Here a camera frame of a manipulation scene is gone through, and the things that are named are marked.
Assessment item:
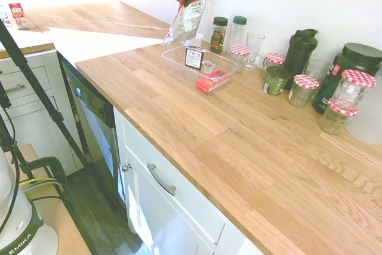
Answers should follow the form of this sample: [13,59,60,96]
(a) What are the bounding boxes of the red white striped chip bag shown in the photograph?
[162,0,208,45]

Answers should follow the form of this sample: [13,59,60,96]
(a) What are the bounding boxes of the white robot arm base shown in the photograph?
[0,146,60,255]

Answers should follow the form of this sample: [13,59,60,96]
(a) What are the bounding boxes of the clear plastic container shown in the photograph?
[162,45,240,95]

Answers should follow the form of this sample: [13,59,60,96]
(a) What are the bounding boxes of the white translucent container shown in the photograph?
[345,68,382,146]

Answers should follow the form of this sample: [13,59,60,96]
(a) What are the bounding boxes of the white plastic cup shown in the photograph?
[184,32,205,48]

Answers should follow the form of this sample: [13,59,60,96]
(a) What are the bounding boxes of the spice jar with dark lid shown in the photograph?
[210,16,229,56]

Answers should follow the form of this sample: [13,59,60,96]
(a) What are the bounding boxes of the clear bottle with green lid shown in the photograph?
[227,16,248,56]

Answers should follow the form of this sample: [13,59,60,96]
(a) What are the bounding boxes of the black snack packet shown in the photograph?
[184,46,205,69]

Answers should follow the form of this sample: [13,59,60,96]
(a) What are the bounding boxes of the small creamer cup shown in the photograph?
[201,60,217,75]

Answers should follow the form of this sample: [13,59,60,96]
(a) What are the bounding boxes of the glass jar red checked lid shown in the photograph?
[287,74,321,109]
[229,44,251,75]
[261,52,287,80]
[318,100,360,136]

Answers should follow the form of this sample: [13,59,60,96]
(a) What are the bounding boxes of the clear glass mug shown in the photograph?
[242,32,266,72]

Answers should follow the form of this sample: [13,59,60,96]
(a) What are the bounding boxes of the red snack box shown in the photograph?
[195,69,233,93]

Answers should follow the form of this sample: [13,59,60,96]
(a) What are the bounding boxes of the green-labelled small jar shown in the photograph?
[262,66,292,96]

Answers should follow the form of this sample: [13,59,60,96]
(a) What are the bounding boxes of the black shaker bottle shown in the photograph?
[282,28,320,91]

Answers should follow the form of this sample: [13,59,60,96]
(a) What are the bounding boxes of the clear drinking glass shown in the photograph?
[303,59,332,100]

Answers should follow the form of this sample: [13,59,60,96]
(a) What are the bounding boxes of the stainless steel dishwasher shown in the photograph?
[60,57,127,205]

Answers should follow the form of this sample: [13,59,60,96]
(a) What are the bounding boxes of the red white carton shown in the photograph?
[8,1,30,30]

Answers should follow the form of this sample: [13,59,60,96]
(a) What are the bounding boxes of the white drawer cabinet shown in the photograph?
[0,48,87,177]

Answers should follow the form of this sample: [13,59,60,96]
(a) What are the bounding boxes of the black tripod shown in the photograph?
[0,19,119,211]

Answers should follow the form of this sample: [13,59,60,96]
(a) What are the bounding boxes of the large dark protein tub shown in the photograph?
[312,42,382,116]

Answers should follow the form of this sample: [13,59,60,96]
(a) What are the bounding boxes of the large jar red checked lid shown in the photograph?
[330,69,378,110]

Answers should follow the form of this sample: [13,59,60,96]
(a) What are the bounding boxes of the silver drawer pull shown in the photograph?
[3,83,27,94]

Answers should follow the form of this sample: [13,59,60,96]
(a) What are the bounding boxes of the white kitchen cabinet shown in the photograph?
[113,107,266,255]

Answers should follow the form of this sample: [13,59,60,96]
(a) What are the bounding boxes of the green clamp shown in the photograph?
[19,156,69,198]

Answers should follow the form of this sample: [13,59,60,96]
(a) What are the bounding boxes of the silver drawer handle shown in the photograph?
[146,163,177,196]

